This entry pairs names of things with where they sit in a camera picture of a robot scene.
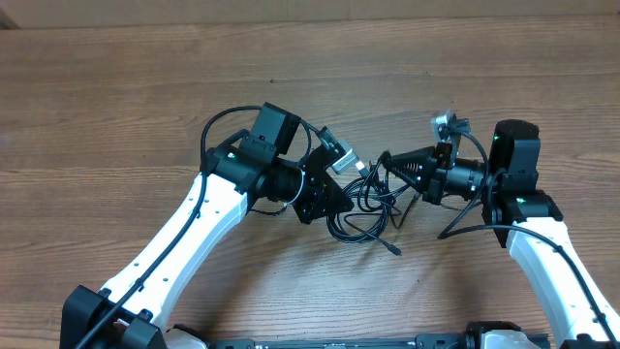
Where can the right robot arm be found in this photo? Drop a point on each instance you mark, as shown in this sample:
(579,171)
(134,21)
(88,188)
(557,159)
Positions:
(524,219)

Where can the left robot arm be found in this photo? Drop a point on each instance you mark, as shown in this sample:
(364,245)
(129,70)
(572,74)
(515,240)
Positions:
(281,158)

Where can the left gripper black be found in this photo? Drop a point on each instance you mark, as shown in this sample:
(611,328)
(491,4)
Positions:
(319,201)

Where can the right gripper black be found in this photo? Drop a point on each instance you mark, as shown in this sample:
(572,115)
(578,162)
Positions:
(435,157)

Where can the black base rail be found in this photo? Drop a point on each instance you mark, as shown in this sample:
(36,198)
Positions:
(421,341)

